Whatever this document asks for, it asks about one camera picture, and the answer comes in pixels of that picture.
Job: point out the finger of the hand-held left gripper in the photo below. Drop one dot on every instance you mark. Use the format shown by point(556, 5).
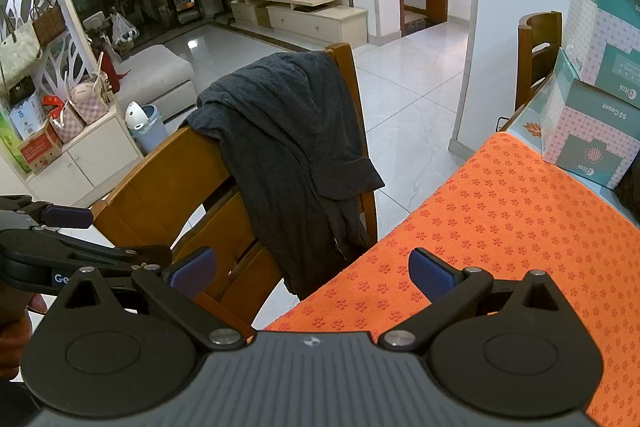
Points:
point(100, 252)
point(65, 217)

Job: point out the red object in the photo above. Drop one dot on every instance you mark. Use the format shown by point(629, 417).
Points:
point(117, 79)

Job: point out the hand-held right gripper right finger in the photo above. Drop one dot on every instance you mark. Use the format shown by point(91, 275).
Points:
point(430, 274)

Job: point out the white plastic bag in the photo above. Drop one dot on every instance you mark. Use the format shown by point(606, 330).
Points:
point(122, 29)

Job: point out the green box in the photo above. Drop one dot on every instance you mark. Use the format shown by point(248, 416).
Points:
point(10, 137)

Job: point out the wooden slatted chair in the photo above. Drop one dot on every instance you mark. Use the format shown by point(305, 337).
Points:
point(150, 207)

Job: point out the pink checkered bag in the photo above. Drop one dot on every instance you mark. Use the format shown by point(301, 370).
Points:
point(90, 104)
point(67, 122)

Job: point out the small dark purse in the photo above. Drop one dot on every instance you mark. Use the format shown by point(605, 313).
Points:
point(21, 89)

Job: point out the orange flower-print mat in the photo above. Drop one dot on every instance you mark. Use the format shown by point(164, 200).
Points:
point(500, 217)

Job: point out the red cardboard box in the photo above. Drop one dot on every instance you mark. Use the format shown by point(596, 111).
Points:
point(40, 147)

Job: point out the large beige handbag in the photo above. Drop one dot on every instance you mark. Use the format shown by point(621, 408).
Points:
point(17, 54)

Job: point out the person's left hand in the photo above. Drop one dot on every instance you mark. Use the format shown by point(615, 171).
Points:
point(12, 342)

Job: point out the white ottoman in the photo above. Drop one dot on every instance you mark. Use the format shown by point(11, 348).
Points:
point(155, 82)

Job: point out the brown woven handbag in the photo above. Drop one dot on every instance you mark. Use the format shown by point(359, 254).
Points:
point(48, 27)

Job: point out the white side cabinet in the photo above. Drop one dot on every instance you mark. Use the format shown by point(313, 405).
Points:
point(90, 157)

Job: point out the white blue packet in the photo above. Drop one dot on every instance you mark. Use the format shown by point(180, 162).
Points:
point(27, 117)

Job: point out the dark grey shirt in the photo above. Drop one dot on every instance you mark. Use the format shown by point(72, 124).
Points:
point(280, 132)

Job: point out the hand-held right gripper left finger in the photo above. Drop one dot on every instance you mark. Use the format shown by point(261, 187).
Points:
point(195, 269)

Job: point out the blue trash bin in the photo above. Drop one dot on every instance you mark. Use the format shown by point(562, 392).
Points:
point(150, 132)

